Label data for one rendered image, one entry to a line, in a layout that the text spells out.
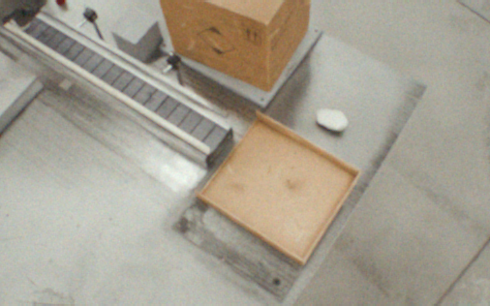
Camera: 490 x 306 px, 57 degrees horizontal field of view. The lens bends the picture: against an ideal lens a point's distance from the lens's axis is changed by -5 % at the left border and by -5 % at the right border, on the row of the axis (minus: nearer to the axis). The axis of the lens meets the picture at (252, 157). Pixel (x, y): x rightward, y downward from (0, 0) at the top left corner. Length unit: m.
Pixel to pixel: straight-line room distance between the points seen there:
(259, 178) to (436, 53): 1.57
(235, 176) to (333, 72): 0.40
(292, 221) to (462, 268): 1.10
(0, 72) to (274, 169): 0.82
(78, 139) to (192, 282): 0.49
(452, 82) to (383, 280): 1.03
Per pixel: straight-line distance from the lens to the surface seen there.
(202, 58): 1.29
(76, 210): 1.23
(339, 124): 1.20
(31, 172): 1.32
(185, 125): 1.18
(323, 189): 1.15
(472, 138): 2.32
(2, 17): 1.28
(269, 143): 1.19
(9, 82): 1.44
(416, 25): 2.61
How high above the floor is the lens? 1.90
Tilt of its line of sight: 65 degrees down
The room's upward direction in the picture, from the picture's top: 6 degrees counter-clockwise
